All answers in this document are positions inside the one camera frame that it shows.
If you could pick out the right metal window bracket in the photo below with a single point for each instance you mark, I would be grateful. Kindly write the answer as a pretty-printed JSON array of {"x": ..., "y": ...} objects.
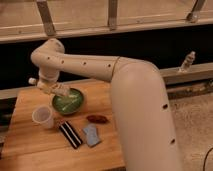
[{"x": 193, "y": 15}]

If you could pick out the metal window bracket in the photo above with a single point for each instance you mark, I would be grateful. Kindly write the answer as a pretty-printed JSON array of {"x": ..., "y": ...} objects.
[
  {"x": 46, "y": 17},
  {"x": 112, "y": 14},
  {"x": 193, "y": 15}
]

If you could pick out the black white striped block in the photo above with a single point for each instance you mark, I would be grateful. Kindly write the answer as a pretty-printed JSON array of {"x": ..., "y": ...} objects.
[{"x": 71, "y": 135}]

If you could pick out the small white figurine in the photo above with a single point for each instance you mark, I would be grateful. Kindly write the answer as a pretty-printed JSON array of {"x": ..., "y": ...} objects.
[{"x": 188, "y": 61}]

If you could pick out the white plastic bottle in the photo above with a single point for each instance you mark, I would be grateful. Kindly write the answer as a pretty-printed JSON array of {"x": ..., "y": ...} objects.
[{"x": 58, "y": 88}]

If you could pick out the left metal window bracket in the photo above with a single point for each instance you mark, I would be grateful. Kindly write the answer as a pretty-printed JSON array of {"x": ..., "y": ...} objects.
[{"x": 46, "y": 17}]

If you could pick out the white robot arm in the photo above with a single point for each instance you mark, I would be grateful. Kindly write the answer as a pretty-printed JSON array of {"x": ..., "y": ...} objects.
[{"x": 138, "y": 98}]

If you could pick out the dark red chili pepper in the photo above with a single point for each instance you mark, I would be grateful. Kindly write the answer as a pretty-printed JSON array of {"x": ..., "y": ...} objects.
[{"x": 99, "y": 119}]

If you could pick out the middle metal window bracket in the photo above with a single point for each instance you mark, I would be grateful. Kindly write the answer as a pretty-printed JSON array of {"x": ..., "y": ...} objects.
[{"x": 112, "y": 14}]

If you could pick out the green ceramic bowl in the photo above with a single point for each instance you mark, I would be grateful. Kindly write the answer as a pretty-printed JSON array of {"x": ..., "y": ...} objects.
[{"x": 66, "y": 105}]

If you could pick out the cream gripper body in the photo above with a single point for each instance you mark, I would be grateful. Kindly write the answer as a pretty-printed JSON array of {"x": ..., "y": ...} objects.
[{"x": 46, "y": 88}]

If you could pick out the blue folded cloth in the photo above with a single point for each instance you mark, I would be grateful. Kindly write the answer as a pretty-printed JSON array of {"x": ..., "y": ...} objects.
[{"x": 91, "y": 133}]

